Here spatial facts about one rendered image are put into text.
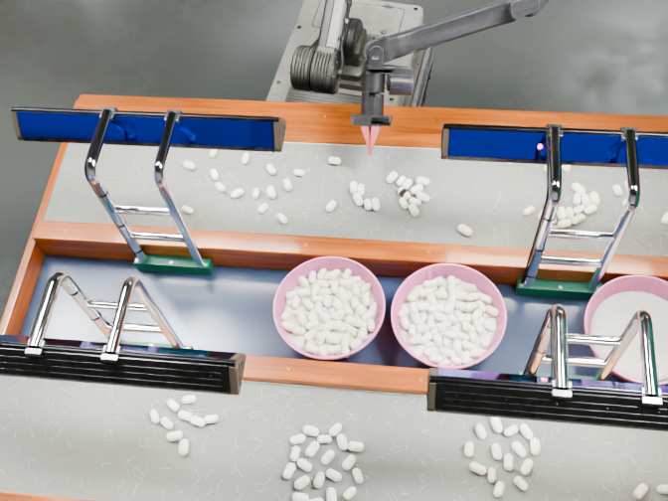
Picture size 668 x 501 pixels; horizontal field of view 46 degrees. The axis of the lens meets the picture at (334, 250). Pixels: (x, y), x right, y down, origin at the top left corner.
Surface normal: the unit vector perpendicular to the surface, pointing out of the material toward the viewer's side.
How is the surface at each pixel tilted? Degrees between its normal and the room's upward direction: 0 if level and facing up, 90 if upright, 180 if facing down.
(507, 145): 58
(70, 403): 0
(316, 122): 0
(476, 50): 0
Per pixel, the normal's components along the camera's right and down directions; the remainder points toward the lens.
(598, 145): -0.14, 0.49
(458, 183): -0.08, -0.48
